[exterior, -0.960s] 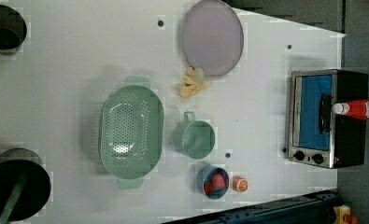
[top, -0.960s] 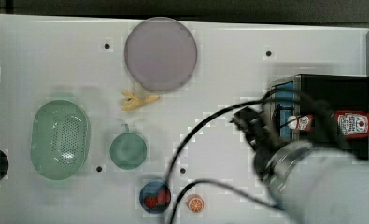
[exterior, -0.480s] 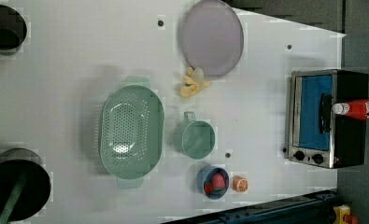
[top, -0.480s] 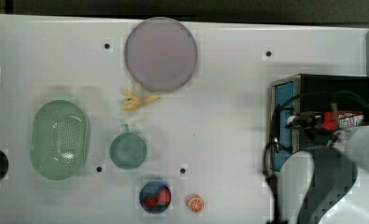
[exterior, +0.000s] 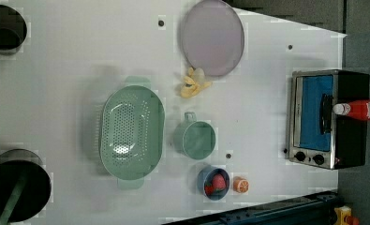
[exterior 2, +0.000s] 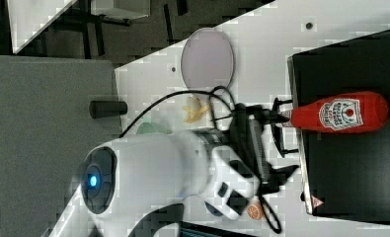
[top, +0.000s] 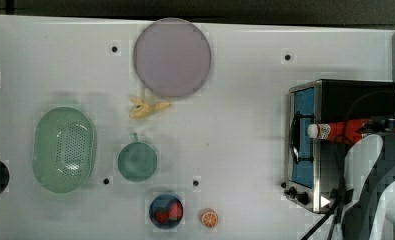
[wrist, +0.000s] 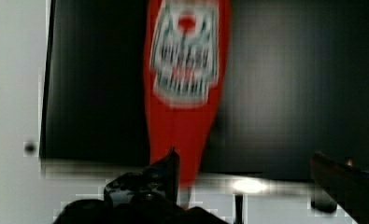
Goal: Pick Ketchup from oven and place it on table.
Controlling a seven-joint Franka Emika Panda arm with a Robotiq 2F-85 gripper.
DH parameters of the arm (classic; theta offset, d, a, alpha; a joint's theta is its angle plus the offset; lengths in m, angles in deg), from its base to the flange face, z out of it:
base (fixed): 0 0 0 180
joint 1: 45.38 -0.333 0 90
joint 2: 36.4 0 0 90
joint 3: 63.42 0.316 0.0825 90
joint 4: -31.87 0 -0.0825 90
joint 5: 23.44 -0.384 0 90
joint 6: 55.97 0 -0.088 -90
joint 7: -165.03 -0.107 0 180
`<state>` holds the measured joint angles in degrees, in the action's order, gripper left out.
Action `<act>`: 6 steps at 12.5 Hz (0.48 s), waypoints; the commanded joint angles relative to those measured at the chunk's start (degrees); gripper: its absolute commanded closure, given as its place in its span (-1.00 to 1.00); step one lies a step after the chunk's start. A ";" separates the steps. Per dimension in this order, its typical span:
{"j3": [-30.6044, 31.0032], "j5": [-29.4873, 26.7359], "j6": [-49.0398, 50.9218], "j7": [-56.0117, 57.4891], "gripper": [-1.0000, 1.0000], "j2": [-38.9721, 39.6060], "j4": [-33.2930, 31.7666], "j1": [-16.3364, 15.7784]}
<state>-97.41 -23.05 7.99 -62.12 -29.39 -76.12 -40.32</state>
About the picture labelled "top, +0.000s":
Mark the banana peel toy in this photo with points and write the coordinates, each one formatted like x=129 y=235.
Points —
x=143 y=109

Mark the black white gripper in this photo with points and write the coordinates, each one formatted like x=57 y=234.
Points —
x=379 y=124

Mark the orange slice toy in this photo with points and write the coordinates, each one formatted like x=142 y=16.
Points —
x=209 y=218

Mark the black oven door handle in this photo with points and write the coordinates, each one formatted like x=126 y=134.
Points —
x=295 y=137

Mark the grey round plate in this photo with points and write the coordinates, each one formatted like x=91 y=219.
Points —
x=172 y=58

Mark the green perforated colander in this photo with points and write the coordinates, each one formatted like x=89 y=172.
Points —
x=64 y=150

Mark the blue bowl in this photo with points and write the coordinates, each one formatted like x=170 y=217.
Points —
x=163 y=201

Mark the black toaster oven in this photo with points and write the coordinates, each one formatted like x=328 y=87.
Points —
x=310 y=182

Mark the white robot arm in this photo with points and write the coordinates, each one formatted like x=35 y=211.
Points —
x=369 y=169

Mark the red strawberry toy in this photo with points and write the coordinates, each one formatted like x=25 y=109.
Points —
x=173 y=213

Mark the red ketchup bottle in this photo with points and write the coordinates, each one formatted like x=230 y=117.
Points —
x=346 y=132

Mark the green cup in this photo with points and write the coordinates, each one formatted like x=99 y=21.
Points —
x=137 y=161

